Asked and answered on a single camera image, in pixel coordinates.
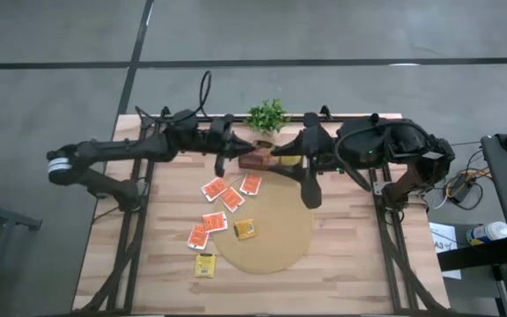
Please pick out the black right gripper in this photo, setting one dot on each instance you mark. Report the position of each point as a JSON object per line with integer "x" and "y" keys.
{"x": 315, "y": 149}

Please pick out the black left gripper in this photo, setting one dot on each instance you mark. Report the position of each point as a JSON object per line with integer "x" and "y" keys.
{"x": 223, "y": 145}

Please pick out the brown wooden organizer box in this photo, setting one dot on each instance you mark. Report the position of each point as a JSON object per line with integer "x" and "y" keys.
{"x": 253, "y": 162}

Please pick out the silver packet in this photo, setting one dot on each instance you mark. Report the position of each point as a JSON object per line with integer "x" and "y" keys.
{"x": 245, "y": 229}

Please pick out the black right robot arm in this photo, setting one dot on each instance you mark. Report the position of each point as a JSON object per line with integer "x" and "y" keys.
{"x": 412, "y": 145}

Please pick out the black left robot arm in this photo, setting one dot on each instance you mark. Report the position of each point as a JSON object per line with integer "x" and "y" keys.
{"x": 117, "y": 149}

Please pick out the green potted plant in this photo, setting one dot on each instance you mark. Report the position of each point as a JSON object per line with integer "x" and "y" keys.
{"x": 266, "y": 118}

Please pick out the round woven placemat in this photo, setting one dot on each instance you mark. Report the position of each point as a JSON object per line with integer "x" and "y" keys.
{"x": 275, "y": 238}

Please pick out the white paper sheet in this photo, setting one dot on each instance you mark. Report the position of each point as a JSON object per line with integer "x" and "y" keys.
{"x": 440, "y": 231}

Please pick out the black shelf bar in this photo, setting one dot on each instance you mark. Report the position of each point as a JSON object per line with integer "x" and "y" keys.
{"x": 473, "y": 256}

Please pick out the white blue wipes canister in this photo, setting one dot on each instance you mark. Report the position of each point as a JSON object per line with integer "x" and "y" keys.
{"x": 489, "y": 232}

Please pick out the black metal stand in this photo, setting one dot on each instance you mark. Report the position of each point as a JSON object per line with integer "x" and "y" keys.
{"x": 16, "y": 218}

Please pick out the black metal table frame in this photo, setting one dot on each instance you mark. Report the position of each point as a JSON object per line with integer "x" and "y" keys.
{"x": 329, "y": 119}

